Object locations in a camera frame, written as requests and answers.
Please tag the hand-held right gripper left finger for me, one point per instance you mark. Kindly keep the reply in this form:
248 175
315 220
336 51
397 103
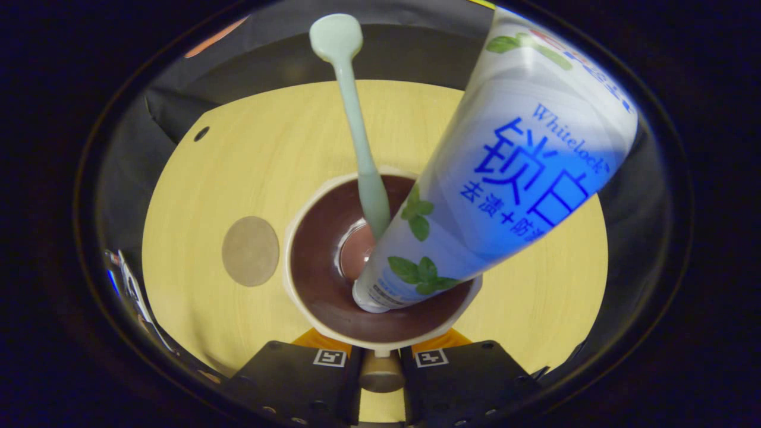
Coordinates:
297 386

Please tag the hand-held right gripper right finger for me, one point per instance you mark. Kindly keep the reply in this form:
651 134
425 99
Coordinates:
469 386

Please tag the beige cup with brown inside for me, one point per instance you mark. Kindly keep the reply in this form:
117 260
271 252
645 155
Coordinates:
321 261

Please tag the round brown coaster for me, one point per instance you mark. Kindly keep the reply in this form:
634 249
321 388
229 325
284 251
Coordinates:
250 251

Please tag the white toothpaste tube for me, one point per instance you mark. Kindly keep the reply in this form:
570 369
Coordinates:
523 178

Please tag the pale green toothbrush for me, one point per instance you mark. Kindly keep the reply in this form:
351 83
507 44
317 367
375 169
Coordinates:
357 119

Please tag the wooden desktop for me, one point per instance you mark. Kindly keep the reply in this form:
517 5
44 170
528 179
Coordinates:
238 160

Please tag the black backdrop cloth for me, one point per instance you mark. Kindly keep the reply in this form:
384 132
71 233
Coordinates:
160 101

